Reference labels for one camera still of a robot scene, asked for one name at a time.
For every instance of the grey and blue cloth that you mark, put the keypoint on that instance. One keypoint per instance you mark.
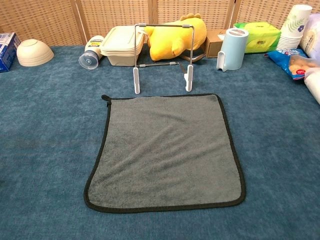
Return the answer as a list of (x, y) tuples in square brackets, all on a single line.
[(162, 150)]

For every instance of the metal rack with white feet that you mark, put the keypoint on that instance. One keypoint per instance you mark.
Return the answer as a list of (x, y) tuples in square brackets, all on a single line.
[(137, 82)]

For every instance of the yellow plush toy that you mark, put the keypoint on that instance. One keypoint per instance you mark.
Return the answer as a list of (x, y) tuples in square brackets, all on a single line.
[(170, 41)]

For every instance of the beige lunch box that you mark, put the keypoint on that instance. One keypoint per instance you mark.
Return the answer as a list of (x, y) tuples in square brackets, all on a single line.
[(117, 45)]

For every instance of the brown cardboard box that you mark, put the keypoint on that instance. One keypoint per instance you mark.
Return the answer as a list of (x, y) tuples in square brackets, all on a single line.
[(212, 45)]

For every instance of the white mayonnaise squeeze bottle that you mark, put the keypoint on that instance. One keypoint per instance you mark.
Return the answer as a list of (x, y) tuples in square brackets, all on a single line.
[(93, 46)]

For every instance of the light blue cylinder holder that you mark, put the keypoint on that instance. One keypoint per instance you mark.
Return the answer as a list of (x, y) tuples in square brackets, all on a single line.
[(235, 50)]

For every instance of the wicker folding screen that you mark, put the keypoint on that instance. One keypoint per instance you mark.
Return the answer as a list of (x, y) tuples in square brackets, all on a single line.
[(112, 15)]

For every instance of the blue carpet table cover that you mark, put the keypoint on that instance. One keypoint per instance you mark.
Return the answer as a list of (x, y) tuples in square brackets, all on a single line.
[(37, 150)]

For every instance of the green tissue pack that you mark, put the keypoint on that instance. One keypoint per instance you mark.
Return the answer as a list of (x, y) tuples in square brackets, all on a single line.
[(262, 37)]

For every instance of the beige upturned bowl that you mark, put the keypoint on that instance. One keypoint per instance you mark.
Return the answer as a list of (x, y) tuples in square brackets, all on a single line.
[(33, 53)]

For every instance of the blue cookie snack bag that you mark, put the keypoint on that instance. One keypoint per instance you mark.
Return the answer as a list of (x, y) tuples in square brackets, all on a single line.
[(292, 62)]

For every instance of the translucent white plastic bag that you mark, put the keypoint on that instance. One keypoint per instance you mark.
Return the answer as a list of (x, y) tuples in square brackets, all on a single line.
[(313, 82)]

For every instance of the stack of paper cups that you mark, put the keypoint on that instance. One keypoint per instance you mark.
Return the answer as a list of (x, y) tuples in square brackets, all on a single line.
[(295, 25)]

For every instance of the blue toothpaste box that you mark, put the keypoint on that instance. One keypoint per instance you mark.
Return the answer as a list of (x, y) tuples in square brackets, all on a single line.
[(7, 52)]

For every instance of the pale lavender large bag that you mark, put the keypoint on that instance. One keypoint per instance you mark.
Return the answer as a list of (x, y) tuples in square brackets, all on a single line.
[(312, 37)]

